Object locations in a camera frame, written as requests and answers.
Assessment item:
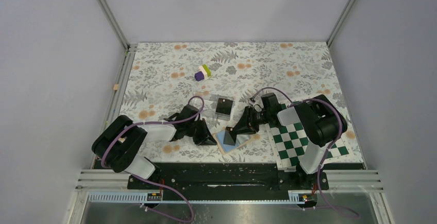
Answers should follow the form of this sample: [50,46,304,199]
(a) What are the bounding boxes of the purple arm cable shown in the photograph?
[100,95,206,223]
[249,87,361,220]

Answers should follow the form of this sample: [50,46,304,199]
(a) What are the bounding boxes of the clear plastic card box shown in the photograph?
[193,92,235,121]

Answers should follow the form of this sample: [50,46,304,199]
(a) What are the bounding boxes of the green white chessboard mat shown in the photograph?
[266,108,354,169]

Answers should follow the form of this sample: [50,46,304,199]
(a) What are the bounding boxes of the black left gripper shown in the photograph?
[186,118,217,146]

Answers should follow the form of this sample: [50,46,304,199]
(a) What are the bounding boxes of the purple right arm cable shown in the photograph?
[249,87,361,220]

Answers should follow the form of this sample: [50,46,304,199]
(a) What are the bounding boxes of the green white purple blocks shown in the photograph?
[194,64,211,81]

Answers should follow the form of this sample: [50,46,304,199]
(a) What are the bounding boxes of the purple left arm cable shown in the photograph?
[100,95,206,223]

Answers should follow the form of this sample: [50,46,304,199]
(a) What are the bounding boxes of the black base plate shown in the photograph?
[94,160,365,203]

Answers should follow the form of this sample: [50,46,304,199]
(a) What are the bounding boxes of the aluminium frame rail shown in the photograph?
[90,44,139,168]

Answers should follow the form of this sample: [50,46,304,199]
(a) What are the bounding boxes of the floral table mat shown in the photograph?
[119,42,363,163]

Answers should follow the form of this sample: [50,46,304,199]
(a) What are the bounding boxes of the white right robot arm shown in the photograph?
[223,93,348,189]

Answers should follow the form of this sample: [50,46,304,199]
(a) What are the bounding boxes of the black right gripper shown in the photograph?
[233,106,271,135]

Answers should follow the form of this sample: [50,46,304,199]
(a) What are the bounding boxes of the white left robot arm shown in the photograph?
[91,104,217,188]

